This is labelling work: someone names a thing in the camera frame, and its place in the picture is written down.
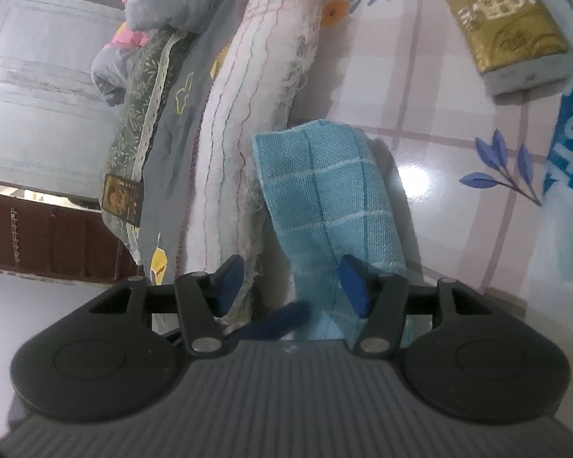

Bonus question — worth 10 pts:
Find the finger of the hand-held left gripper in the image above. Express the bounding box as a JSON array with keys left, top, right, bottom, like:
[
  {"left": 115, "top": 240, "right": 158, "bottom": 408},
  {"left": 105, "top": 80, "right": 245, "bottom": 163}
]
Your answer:
[{"left": 229, "top": 300, "right": 312, "bottom": 342}]

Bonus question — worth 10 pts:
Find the grey bedsheet with yellow print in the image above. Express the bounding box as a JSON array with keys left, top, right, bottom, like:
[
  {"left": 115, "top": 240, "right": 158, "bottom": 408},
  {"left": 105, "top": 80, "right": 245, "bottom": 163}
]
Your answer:
[{"left": 134, "top": 0, "right": 263, "bottom": 292}]

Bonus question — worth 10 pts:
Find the gold tissue pack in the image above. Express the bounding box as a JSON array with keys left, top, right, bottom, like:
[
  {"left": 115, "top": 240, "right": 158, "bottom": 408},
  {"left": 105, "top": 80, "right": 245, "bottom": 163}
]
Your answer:
[{"left": 438, "top": 0, "right": 571, "bottom": 96}]

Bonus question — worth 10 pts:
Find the teal checked towel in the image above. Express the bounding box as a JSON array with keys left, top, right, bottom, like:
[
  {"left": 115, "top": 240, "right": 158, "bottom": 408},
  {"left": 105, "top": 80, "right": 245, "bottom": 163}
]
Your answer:
[{"left": 251, "top": 119, "right": 409, "bottom": 342}]

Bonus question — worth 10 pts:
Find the grey panel door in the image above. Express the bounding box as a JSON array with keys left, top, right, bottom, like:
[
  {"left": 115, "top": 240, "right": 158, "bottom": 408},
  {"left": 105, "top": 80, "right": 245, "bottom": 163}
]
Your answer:
[{"left": 0, "top": 0, "right": 139, "bottom": 211}]

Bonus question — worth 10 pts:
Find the olive floral pillow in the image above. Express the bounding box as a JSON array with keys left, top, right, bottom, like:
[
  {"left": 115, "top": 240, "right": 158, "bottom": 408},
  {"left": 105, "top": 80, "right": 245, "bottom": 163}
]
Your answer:
[{"left": 98, "top": 29, "right": 194, "bottom": 249}]

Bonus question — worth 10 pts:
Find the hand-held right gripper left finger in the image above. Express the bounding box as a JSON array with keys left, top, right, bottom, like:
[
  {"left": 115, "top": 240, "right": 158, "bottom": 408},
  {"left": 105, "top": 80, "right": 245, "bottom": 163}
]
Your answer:
[{"left": 90, "top": 254, "right": 244, "bottom": 356}]

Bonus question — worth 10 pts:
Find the dark brown wooden panel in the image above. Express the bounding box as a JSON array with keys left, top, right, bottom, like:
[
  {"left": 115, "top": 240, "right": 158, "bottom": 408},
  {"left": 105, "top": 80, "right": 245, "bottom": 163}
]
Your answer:
[{"left": 0, "top": 179, "right": 139, "bottom": 284}]

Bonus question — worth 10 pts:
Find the pink printed quilt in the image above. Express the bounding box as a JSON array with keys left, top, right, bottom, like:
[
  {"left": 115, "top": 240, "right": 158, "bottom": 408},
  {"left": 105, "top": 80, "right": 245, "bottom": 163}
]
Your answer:
[{"left": 91, "top": 0, "right": 249, "bottom": 108}]

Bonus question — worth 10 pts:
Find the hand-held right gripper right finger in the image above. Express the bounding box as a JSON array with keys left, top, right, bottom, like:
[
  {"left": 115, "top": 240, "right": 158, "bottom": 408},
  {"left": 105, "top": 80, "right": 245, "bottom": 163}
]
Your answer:
[{"left": 338, "top": 254, "right": 495, "bottom": 358}]

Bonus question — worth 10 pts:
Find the white quilted pad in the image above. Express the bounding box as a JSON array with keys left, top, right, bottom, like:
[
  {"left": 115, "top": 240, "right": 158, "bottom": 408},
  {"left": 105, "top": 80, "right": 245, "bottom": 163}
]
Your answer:
[{"left": 174, "top": 0, "right": 337, "bottom": 325}]

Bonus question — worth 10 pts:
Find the floral checked tablecloth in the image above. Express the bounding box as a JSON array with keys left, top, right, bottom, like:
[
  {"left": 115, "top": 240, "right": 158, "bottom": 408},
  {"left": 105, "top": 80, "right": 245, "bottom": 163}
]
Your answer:
[{"left": 255, "top": 0, "right": 573, "bottom": 421}]

